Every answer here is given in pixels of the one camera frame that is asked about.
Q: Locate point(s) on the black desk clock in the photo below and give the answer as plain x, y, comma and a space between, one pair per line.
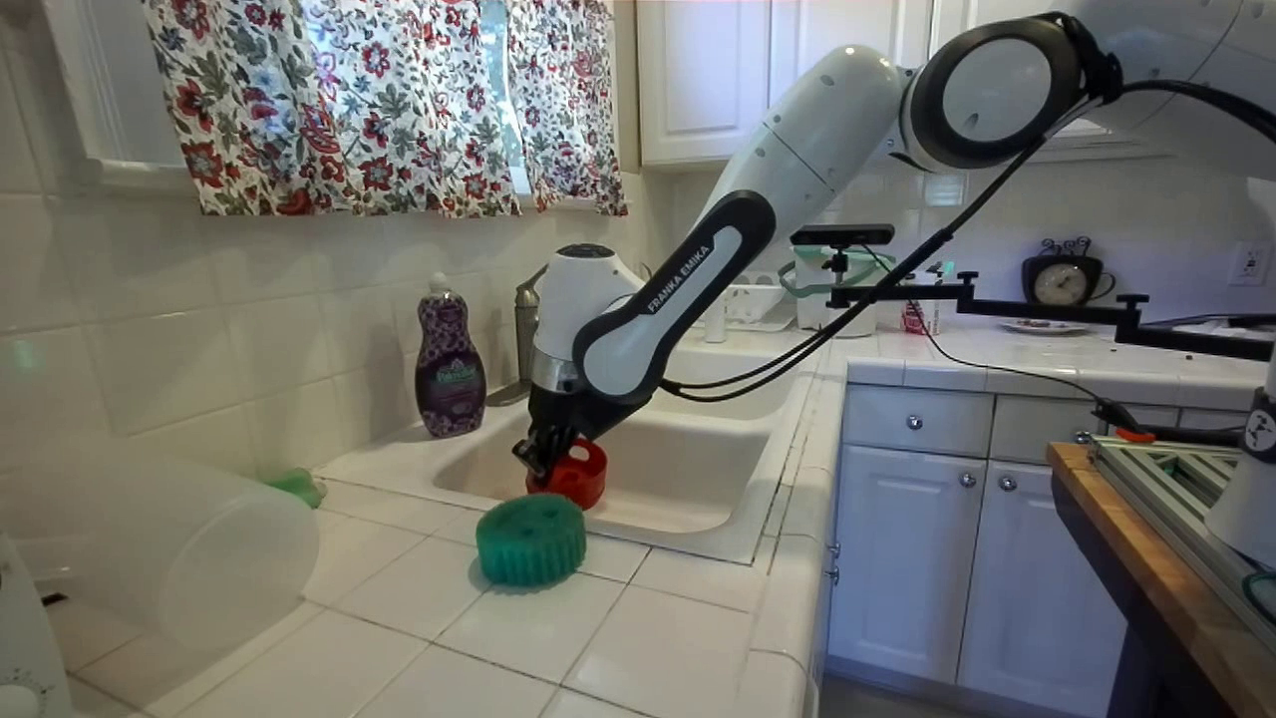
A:
1064, 281

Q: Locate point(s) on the white wall cabinet row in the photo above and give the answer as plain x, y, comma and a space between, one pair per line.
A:
690, 65

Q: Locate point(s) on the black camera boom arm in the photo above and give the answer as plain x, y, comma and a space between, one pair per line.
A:
1169, 334

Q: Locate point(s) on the small red object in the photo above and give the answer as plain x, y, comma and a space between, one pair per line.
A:
913, 319

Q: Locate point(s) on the white base cabinet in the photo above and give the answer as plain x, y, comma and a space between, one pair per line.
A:
932, 558

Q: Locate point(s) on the white wall cabinet beside curtain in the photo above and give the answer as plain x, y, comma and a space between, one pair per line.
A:
113, 81

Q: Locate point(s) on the purple dish soap bottle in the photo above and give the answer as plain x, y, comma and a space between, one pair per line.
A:
450, 374

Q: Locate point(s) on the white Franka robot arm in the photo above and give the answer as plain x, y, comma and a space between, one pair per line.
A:
798, 145

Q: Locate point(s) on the brushed metal faucet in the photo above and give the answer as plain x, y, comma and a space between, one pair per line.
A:
523, 334

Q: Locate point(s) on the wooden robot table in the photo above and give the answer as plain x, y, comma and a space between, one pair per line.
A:
1169, 612

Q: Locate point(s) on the white wall outlet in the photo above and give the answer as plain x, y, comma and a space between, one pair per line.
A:
1255, 265

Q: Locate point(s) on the white kitchen sink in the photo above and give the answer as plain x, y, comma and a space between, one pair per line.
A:
705, 465

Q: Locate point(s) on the floral print curtain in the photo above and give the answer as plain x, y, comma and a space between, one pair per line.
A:
386, 106

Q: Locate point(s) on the black stereo camera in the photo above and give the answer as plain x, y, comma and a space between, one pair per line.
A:
844, 233

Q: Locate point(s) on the clear plastic jar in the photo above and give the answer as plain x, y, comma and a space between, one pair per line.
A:
173, 558

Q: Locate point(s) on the metal base frame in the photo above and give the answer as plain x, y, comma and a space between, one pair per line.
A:
1169, 491

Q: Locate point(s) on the green cloth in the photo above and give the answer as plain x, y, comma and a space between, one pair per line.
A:
297, 483

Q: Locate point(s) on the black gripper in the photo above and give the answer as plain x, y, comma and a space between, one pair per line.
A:
551, 427

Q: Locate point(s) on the green round ribbed lid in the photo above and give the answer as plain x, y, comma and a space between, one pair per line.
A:
531, 540

